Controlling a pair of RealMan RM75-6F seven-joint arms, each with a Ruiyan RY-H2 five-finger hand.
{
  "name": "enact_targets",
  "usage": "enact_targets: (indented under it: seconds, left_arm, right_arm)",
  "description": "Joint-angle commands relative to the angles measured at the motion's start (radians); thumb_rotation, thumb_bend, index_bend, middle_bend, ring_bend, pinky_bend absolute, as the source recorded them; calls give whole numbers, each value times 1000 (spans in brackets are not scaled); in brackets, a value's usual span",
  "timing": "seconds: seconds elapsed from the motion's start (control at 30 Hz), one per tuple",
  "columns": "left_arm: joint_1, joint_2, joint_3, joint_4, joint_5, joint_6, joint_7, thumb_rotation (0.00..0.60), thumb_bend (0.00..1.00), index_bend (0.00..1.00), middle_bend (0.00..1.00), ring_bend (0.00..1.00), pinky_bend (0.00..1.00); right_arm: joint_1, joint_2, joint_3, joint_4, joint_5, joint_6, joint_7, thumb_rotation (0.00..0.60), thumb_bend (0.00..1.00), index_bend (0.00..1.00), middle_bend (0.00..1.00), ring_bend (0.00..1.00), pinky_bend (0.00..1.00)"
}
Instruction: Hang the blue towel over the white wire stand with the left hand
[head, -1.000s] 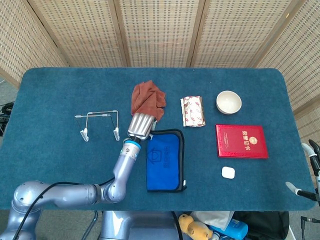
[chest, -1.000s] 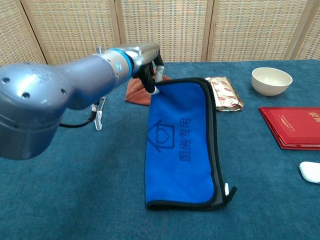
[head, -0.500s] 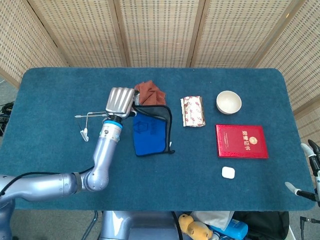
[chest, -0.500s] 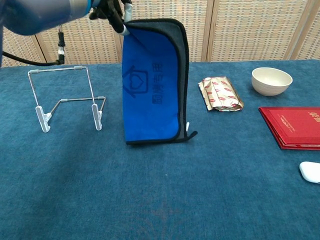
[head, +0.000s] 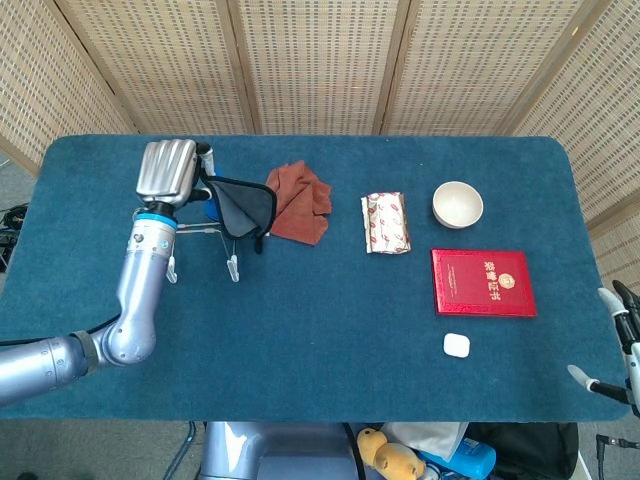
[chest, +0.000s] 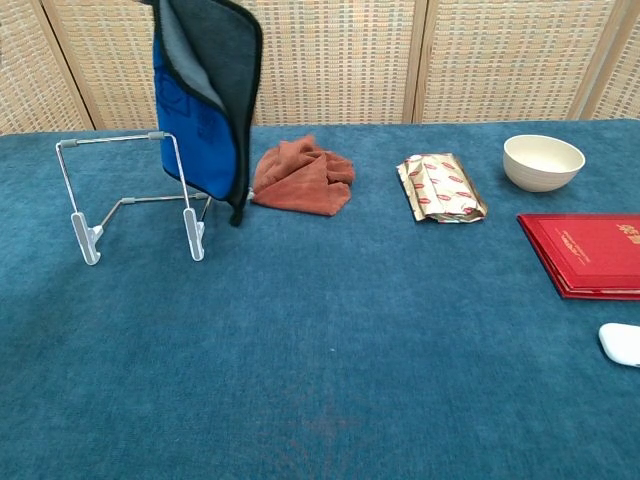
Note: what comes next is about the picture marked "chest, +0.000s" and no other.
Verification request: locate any grey microfibre cloth black-edged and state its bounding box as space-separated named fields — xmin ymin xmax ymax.
xmin=141 ymin=0 xmax=265 ymax=228

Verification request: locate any crumpled orange-brown cloth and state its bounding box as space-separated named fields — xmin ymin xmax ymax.
xmin=248 ymin=133 xmax=356 ymax=218

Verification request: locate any blue carpet table mat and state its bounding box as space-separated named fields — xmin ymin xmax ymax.
xmin=0 ymin=118 xmax=640 ymax=480

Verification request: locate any gold foil packet red print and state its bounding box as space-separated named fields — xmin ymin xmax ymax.
xmin=396 ymin=152 xmax=488 ymax=225

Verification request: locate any woven bamboo folding screen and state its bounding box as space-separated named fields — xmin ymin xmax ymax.
xmin=0 ymin=0 xmax=640 ymax=136

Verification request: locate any cream ribbed bowl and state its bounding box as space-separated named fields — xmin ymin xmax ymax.
xmin=502 ymin=134 xmax=587 ymax=194

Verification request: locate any red certificate booklet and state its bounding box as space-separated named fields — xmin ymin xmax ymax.
xmin=516 ymin=213 xmax=640 ymax=301

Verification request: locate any white earbuds case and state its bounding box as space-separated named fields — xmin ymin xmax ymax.
xmin=598 ymin=322 xmax=640 ymax=369

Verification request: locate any white wire folding stand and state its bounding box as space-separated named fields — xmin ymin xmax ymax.
xmin=55 ymin=130 xmax=213 ymax=266

